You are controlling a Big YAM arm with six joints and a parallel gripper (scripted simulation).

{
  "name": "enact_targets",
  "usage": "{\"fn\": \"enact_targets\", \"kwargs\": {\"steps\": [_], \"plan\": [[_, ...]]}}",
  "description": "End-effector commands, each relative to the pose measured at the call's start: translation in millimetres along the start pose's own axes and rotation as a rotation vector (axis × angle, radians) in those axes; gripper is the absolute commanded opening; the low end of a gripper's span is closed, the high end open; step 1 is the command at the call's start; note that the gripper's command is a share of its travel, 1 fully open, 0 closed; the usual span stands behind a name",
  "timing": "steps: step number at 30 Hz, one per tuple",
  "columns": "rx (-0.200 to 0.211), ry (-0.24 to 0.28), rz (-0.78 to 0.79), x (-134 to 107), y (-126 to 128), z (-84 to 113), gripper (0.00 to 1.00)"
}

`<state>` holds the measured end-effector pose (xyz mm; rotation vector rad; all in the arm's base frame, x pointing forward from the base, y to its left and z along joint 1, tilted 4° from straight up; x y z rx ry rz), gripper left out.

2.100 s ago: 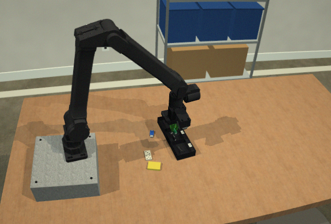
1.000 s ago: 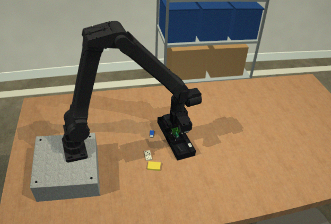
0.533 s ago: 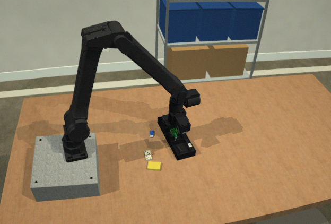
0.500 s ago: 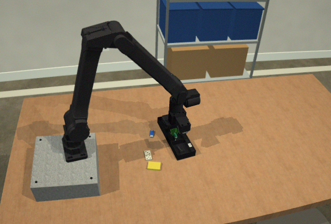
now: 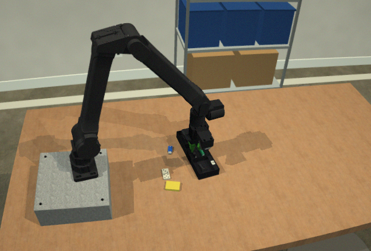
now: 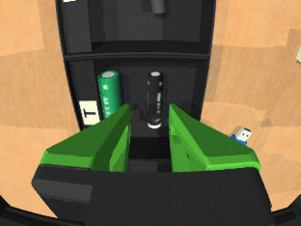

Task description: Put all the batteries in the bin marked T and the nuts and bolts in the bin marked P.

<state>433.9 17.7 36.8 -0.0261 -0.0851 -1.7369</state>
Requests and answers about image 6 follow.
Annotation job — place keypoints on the white domino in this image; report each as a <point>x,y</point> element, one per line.
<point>298,57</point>

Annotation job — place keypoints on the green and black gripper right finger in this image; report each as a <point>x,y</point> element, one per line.
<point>207,148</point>

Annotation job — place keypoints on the green battery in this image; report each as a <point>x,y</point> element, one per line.
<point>110,93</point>

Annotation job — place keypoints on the blue usb stick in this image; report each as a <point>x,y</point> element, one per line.
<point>242,135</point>

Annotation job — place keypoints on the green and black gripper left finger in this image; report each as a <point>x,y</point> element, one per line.
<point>93,146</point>

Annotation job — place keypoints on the black three-compartment bin rack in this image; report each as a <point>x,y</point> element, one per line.
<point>121,29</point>

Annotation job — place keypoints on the black bolt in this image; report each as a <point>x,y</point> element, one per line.
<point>157,6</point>

